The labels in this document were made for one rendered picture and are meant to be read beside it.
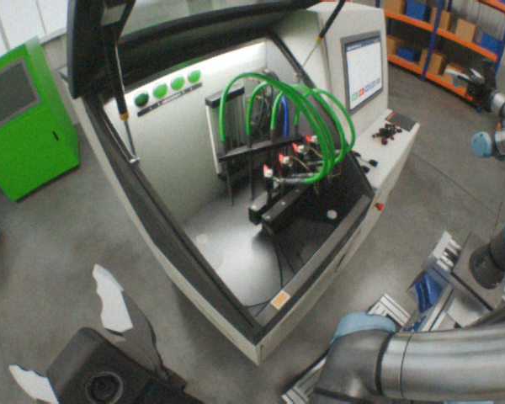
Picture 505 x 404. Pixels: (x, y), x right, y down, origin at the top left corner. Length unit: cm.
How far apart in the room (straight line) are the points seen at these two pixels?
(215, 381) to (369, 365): 144
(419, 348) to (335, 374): 9
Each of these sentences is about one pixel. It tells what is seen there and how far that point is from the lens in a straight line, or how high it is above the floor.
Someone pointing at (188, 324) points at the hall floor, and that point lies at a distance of 177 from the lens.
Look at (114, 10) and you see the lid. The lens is 32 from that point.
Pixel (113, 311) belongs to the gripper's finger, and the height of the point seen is 146.
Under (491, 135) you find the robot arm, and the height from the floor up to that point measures 138.
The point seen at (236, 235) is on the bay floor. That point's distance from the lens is 100.
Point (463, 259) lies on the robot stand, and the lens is 94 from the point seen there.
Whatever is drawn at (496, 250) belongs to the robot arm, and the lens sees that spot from 88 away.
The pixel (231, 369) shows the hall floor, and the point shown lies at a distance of 167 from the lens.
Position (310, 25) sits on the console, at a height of 150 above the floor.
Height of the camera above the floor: 166
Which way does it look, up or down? 49 degrees down
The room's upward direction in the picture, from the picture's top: 3 degrees counter-clockwise
